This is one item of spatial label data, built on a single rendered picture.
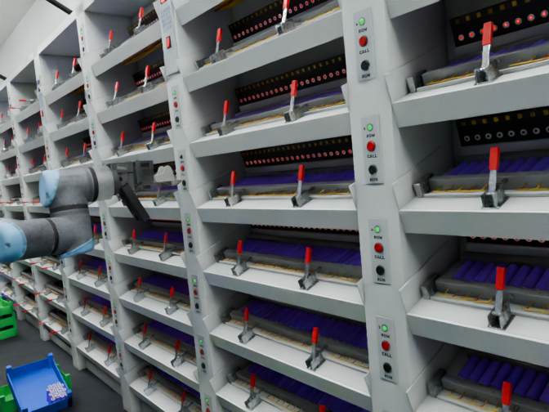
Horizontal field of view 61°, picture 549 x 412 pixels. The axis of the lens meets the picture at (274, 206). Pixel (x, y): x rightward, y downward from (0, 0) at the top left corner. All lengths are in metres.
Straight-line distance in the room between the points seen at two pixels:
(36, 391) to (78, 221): 1.44
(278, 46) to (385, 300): 0.58
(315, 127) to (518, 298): 0.49
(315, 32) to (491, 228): 0.51
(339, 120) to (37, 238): 0.71
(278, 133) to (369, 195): 0.29
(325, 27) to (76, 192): 0.71
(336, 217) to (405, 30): 0.37
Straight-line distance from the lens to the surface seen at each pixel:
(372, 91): 0.88
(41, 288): 3.43
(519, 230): 0.77
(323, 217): 0.99
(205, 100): 1.44
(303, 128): 1.01
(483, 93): 0.78
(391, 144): 0.86
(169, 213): 1.55
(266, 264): 1.27
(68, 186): 1.25
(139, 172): 1.32
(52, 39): 2.53
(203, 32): 1.49
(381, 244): 0.89
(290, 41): 1.05
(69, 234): 1.22
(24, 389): 2.58
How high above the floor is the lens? 0.98
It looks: 5 degrees down
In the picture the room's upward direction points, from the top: 5 degrees counter-clockwise
